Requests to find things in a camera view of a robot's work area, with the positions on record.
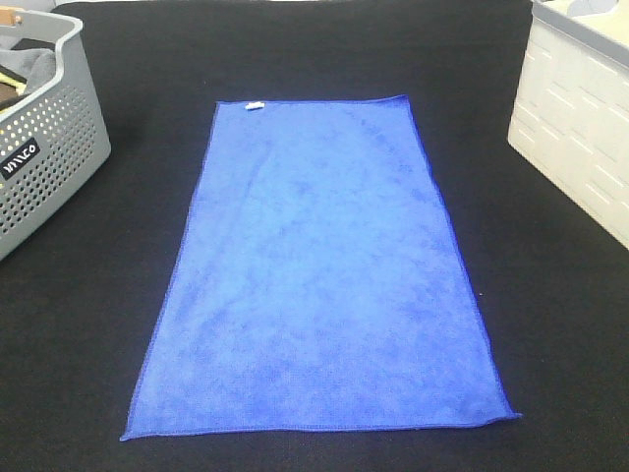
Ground wooden basket handle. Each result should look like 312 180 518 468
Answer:
0 6 23 28

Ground grey cloth in basket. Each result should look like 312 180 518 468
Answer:
1 48 56 95

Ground white plastic storage crate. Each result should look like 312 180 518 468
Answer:
507 1 628 245

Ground yellow cloth in basket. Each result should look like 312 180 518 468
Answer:
1 71 27 95

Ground grey perforated plastic basket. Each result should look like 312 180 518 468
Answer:
1 10 111 256

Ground blue microfibre towel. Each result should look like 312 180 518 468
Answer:
123 95 516 440

